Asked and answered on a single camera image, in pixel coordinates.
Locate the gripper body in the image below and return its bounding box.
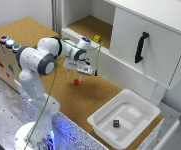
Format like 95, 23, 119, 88
63, 57, 95, 77

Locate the pink block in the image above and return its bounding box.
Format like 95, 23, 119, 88
73, 78, 81, 87

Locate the yellow block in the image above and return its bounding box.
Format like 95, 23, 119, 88
93, 34, 102, 43

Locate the purple block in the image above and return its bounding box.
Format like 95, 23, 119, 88
112, 119, 122, 129

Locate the green button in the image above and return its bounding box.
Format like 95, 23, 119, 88
11, 43, 23, 54

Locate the wooden drawer box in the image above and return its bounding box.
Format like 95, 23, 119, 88
0, 16, 60, 93

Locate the white cabinet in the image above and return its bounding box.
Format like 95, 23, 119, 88
51, 0, 181, 107

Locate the blue button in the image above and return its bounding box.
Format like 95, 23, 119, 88
5, 38, 16, 49

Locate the white plastic box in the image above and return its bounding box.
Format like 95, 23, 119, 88
86, 88, 162, 150

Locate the red button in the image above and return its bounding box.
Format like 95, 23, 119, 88
0, 34, 9, 45

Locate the white sliding door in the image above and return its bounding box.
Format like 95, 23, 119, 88
108, 6, 181, 90

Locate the green cable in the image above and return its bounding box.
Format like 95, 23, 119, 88
23, 37, 104, 150

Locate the black door handle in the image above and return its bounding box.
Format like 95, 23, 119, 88
134, 31, 150, 64

